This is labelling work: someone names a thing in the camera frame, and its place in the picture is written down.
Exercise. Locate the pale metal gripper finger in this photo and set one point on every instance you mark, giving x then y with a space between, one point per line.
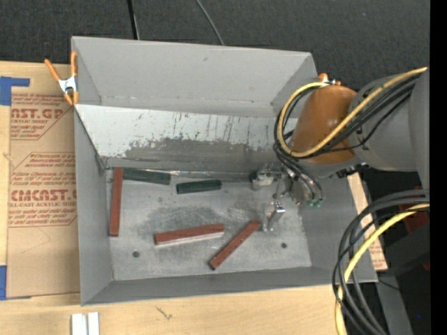
274 216
261 180

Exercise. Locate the red-brown flat block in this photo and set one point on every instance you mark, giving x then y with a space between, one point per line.
188 234
116 201
234 244

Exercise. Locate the dark green flat block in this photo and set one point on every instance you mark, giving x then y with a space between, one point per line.
146 176
199 186

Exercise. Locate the grey metal bin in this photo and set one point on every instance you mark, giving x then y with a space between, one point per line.
195 141

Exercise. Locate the brown cardboard board red print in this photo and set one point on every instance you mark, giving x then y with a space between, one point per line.
42 222

